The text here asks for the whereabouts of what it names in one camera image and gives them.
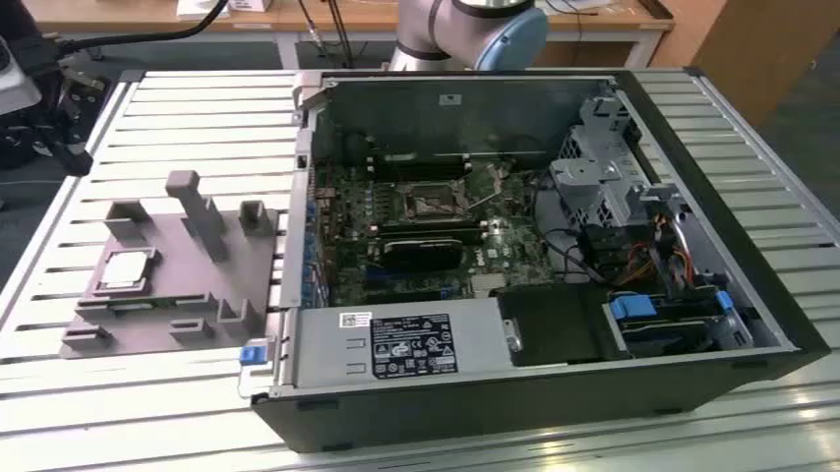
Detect silver square CPU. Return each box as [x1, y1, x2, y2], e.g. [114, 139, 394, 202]
[98, 250, 156, 289]

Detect black RAM slot bank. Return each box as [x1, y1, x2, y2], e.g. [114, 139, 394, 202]
[365, 150, 476, 182]
[374, 220, 489, 243]

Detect CPU socket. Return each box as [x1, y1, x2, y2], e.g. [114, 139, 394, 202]
[393, 181, 476, 223]

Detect grey parts rack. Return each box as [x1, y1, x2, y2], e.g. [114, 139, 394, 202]
[58, 169, 291, 360]

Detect green RAM stick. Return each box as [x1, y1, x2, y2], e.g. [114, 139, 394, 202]
[108, 296, 206, 312]

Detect blue case latch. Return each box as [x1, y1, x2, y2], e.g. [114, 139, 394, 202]
[238, 340, 271, 368]

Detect black graphics card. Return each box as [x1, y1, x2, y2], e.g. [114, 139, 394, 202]
[382, 237, 466, 270]

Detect grey power supply unit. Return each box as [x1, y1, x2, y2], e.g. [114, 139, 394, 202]
[290, 296, 521, 387]

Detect socket locking lever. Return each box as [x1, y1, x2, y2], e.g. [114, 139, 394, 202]
[458, 163, 508, 208]

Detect black power supply label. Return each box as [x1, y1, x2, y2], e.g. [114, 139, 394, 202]
[369, 311, 460, 379]

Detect silver chipset heatsink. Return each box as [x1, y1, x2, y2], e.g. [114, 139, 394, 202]
[468, 273, 508, 299]

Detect green motherboard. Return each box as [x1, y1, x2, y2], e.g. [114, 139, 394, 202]
[306, 155, 568, 307]

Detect silver metal disk cage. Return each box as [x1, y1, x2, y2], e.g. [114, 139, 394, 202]
[549, 94, 659, 228]

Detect wooden desk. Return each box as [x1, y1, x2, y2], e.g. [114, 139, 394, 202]
[31, 0, 677, 71]

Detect black plastic shroud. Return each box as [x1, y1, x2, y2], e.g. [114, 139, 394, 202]
[494, 283, 624, 368]

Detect blue disk carrier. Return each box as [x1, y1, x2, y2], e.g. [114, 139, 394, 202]
[607, 291, 659, 326]

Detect black open PC case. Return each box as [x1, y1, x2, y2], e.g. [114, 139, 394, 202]
[251, 67, 832, 454]

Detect wooden cabinet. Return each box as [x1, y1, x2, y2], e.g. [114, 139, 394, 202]
[685, 0, 840, 130]

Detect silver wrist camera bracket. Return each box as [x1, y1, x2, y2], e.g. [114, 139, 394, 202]
[56, 57, 111, 93]

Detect thick black cable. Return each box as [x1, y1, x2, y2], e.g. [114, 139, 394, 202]
[56, 0, 233, 51]

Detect thin hanging cables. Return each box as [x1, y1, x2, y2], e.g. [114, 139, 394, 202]
[295, 0, 370, 70]

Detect thin black wire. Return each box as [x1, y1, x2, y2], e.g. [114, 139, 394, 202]
[541, 226, 593, 285]

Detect orange and yellow wire bundle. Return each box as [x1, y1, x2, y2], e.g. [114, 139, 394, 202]
[621, 244, 699, 287]

